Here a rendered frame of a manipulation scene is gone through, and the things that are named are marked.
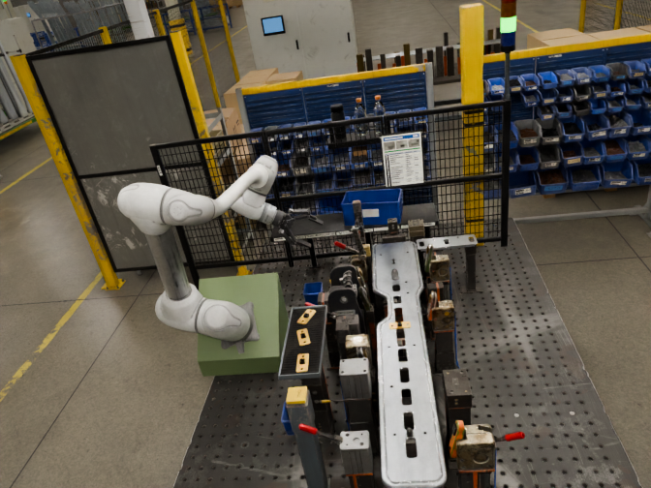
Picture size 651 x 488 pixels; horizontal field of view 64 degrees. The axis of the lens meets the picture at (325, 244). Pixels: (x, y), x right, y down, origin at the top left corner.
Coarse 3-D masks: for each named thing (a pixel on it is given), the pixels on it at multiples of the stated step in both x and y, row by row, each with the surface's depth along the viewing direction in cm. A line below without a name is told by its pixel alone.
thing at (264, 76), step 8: (256, 72) 694; (264, 72) 685; (272, 72) 677; (296, 72) 653; (240, 80) 659; (248, 80) 651; (256, 80) 644; (264, 80) 638; (272, 80) 630; (280, 80) 629; (288, 80) 627; (232, 88) 625; (224, 96) 607; (232, 96) 606; (232, 104) 611; (240, 120) 619
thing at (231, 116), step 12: (228, 108) 543; (228, 120) 506; (228, 132) 500; (240, 132) 554; (240, 144) 531; (228, 156) 493; (228, 168) 540; (240, 168) 496; (228, 180) 534; (252, 228) 528
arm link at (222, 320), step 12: (216, 300) 225; (204, 312) 217; (216, 312) 216; (228, 312) 216; (240, 312) 224; (204, 324) 216; (216, 324) 215; (228, 324) 216; (240, 324) 222; (216, 336) 218; (228, 336) 220; (240, 336) 229
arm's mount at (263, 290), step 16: (208, 288) 248; (224, 288) 247; (240, 288) 246; (256, 288) 244; (272, 288) 243; (240, 304) 244; (256, 304) 242; (272, 304) 241; (256, 320) 240; (272, 320) 239; (288, 320) 257; (208, 336) 242; (272, 336) 237; (208, 352) 240; (224, 352) 239; (256, 352) 236; (272, 352) 235; (208, 368) 242; (224, 368) 241; (240, 368) 240; (256, 368) 239; (272, 368) 239
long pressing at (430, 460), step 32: (384, 256) 256; (416, 256) 252; (384, 288) 233; (416, 288) 229; (384, 320) 212; (416, 320) 210; (384, 352) 196; (416, 352) 194; (384, 384) 182; (416, 384) 180; (384, 416) 170; (416, 416) 168; (384, 448) 159; (384, 480) 150; (416, 480) 149
